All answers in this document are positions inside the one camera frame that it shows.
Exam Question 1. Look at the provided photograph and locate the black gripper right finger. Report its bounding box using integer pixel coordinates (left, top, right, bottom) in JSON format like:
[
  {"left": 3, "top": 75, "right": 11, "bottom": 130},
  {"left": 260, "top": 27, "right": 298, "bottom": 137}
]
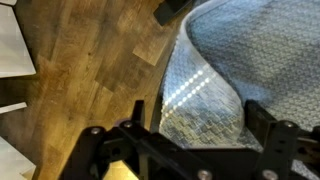
[{"left": 243, "top": 99, "right": 320, "bottom": 180}]

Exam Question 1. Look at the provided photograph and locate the black table foot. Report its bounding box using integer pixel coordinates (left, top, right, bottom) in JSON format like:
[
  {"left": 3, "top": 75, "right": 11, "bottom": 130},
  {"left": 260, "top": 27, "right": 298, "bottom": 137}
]
[{"left": 153, "top": 0, "right": 193, "bottom": 27}]

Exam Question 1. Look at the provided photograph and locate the light blue towel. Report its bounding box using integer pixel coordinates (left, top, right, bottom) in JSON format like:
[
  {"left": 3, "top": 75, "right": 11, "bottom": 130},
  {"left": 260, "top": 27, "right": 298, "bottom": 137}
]
[{"left": 158, "top": 0, "right": 320, "bottom": 180}]

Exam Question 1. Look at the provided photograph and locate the white kitchen island cabinet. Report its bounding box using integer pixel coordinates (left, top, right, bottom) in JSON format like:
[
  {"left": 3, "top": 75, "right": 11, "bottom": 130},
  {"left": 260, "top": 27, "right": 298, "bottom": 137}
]
[{"left": 0, "top": 0, "right": 37, "bottom": 78}]

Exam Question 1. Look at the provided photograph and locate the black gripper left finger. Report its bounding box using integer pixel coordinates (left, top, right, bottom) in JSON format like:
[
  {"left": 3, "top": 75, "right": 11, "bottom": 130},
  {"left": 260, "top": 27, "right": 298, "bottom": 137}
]
[{"left": 59, "top": 99, "right": 214, "bottom": 180}]

